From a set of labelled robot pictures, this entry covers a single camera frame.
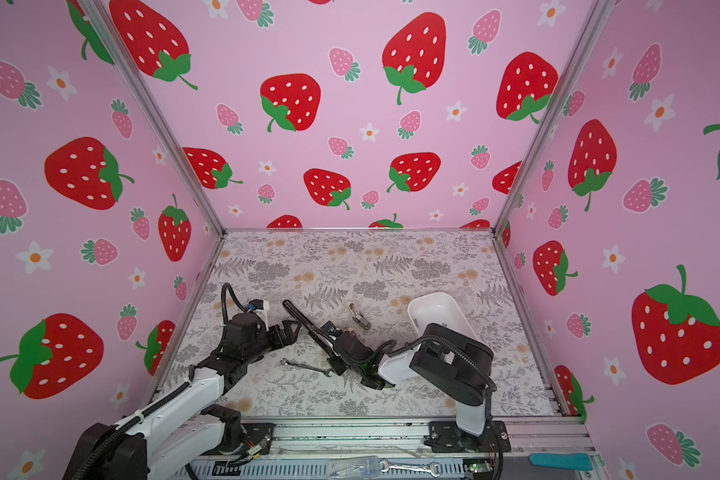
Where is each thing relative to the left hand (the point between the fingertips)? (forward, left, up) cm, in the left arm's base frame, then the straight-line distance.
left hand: (290, 325), depth 87 cm
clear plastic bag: (-34, -20, -6) cm, 40 cm away
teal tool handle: (-32, -75, -6) cm, 82 cm away
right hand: (-4, -11, -6) cm, 13 cm away
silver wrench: (-33, -40, -7) cm, 52 cm away
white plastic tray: (+9, -46, -5) cm, 47 cm away
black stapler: (-3, -11, -6) cm, 13 cm away
